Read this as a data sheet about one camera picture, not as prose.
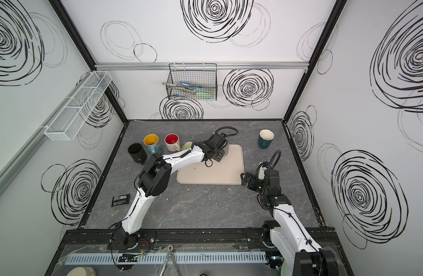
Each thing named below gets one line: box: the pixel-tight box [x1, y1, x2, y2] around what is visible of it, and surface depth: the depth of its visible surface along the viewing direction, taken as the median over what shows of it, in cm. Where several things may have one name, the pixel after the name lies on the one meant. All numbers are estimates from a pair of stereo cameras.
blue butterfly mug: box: [143, 133, 164, 156], surface depth 98 cm
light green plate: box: [280, 260, 293, 276], surface depth 66 cm
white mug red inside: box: [163, 132, 182, 152], surface depth 104 cm
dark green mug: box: [257, 128, 275, 150], surface depth 101 cm
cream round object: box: [66, 266, 97, 276], surface depth 63 cm
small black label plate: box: [111, 193, 131, 207], surface depth 86 cm
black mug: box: [127, 142, 148, 166], surface depth 96 cm
